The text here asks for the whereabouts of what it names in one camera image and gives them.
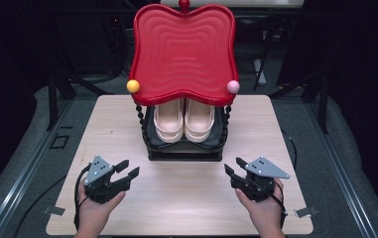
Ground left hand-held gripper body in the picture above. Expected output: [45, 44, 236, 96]
[83, 156, 127, 204]

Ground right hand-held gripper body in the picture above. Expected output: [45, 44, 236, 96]
[240, 156, 291, 202]

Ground cream clog shoe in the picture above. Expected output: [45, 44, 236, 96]
[184, 98, 216, 144]
[152, 98, 186, 144]

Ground red and black shoe rack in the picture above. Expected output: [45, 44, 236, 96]
[126, 0, 241, 163]

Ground person's left hand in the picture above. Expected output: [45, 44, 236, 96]
[75, 182, 127, 238]

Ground person's right hand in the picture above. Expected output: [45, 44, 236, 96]
[235, 179, 287, 238]

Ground grey tape strip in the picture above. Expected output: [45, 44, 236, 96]
[294, 206, 318, 218]
[42, 205, 66, 216]

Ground black metal stand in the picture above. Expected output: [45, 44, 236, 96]
[46, 70, 115, 132]
[269, 70, 329, 135]

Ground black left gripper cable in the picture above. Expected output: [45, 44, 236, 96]
[12, 163, 92, 238]

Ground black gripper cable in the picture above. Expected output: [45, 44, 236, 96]
[265, 180, 289, 230]
[12, 163, 92, 238]

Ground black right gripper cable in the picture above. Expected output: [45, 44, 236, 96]
[265, 180, 289, 230]

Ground thin black cable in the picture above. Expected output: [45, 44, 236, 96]
[281, 129, 299, 171]

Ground grey metal floor rail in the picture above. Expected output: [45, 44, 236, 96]
[0, 98, 75, 238]
[305, 98, 378, 238]

